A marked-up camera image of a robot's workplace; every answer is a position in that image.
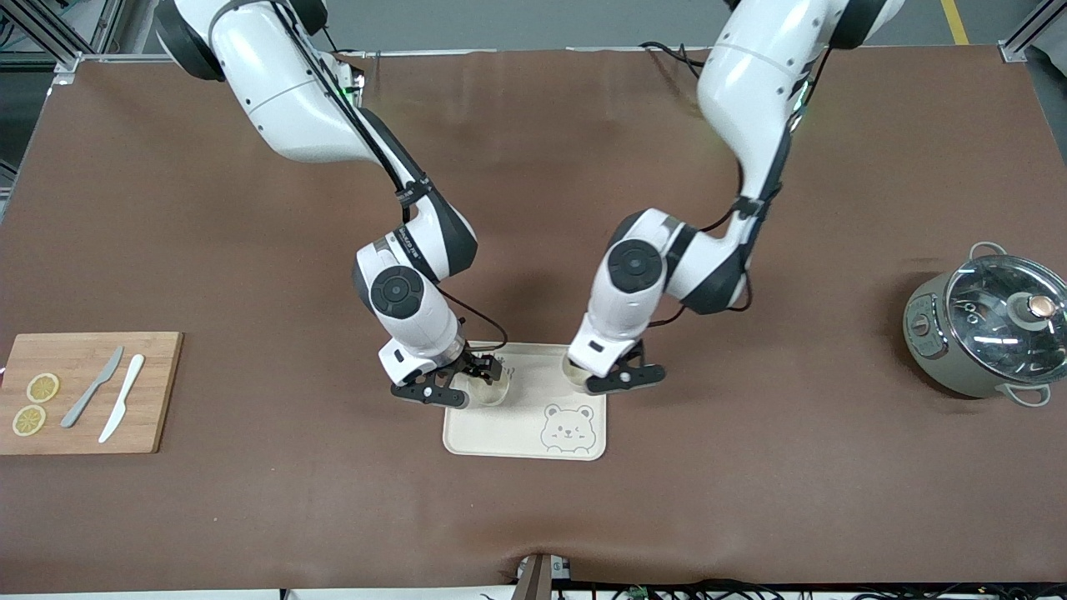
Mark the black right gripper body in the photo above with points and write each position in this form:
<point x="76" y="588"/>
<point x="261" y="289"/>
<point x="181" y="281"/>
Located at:
<point x="477" y="363"/>

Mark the white IKEA cup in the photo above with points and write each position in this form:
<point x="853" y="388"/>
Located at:
<point x="573" y="379"/>
<point x="492" y="393"/>

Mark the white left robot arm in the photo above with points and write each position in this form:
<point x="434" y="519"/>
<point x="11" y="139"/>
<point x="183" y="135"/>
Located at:
<point x="750" y="83"/>

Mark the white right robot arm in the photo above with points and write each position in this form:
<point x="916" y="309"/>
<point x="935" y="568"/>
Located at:
<point x="283" y="92"/>

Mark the cream bear print tray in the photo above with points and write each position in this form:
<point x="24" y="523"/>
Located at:
<point x="517" y="433"/>

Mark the brown table cover sheet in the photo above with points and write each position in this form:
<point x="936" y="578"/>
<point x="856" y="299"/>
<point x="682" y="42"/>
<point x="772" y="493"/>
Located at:
<point x="533" y="517"/>

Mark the grey-green electric pot body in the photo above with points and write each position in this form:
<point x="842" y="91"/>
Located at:
<point x="929" y="342"/>

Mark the bamboo cutting board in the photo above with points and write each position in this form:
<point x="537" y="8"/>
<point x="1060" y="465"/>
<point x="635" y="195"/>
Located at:
<point x="158" y="392"/>

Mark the white plastic knife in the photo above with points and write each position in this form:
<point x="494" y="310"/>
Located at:
<point x="121" y="400"/>

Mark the grey plastic knife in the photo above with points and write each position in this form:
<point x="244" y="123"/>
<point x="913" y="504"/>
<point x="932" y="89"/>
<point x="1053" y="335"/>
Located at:
<point x="87" y="396"/>

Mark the lemon slice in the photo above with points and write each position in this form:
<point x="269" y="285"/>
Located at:
<point x="42" y="387"/>
<point x="29" y="421"/>

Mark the metal table clamp bracket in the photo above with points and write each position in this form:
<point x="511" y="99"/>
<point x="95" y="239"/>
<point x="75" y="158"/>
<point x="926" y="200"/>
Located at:
<point x="535" y="579"/>

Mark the aluminium frame profile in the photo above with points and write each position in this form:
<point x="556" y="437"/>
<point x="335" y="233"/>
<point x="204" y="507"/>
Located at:
<point x="1029" y="33"/>
<point x="67" y="58"/>

